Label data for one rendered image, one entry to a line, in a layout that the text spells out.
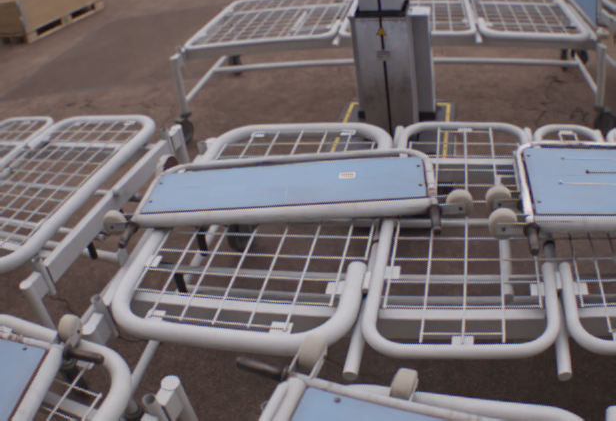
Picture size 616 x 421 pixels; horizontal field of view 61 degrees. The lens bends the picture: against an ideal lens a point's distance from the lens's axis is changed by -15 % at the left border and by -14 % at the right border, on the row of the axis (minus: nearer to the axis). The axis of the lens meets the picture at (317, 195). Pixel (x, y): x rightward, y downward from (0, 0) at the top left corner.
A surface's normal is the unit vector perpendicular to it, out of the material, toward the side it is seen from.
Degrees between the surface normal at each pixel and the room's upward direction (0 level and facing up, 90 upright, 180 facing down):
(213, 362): 0
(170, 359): 0
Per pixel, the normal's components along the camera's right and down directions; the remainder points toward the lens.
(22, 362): -0.04, -0.84
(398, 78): -0.22, 0.55
